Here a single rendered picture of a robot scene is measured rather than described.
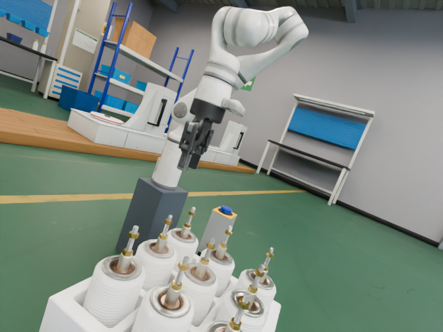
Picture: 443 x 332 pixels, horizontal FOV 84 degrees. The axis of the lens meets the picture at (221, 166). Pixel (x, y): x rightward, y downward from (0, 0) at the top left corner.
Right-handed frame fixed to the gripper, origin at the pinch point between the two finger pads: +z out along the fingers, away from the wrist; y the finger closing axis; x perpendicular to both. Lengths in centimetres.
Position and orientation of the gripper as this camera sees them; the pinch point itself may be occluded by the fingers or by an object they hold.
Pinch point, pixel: (188, 163)
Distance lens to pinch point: 56.4
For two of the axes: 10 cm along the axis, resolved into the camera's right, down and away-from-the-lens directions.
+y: -2.2, 0.5, -9.7
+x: 9.1, 3.7, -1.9
